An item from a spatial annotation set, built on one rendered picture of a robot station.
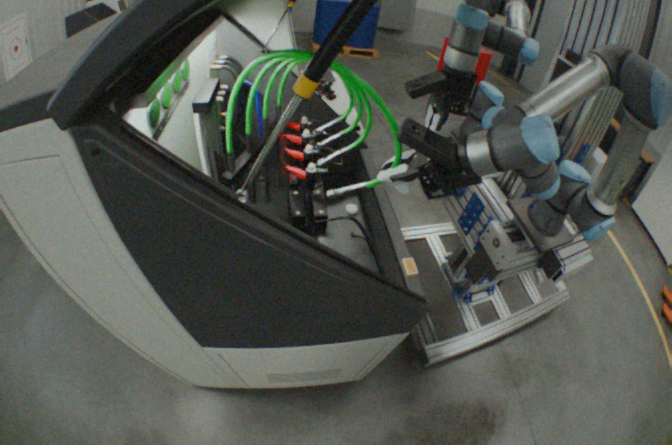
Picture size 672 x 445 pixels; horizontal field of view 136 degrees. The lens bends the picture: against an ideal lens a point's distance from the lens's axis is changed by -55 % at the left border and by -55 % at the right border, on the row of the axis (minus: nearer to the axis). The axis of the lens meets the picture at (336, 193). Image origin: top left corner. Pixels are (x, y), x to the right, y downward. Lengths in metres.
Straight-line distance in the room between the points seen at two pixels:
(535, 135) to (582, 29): 0.78
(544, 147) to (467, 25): 0.33
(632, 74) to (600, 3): 0.48
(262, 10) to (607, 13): 1.13
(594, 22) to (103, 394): 2.74
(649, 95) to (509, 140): 0.40
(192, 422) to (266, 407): 0.41
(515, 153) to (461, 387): 1.53
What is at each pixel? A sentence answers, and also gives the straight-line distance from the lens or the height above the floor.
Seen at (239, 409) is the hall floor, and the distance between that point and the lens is 1.60.
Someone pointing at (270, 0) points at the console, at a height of 1.47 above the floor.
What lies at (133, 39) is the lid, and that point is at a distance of 0.24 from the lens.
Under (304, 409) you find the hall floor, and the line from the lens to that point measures 1.58.
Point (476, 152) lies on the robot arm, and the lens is 0.49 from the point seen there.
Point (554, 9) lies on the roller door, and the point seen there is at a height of 2.35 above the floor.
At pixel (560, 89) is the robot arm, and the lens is 0.68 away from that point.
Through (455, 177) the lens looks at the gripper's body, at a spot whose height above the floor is 1.28.
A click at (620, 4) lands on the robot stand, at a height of 1.84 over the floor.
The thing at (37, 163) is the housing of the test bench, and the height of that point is 1.41.
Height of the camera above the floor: 1.57
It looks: 43 degrees down
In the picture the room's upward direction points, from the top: 10 degrees clockwise
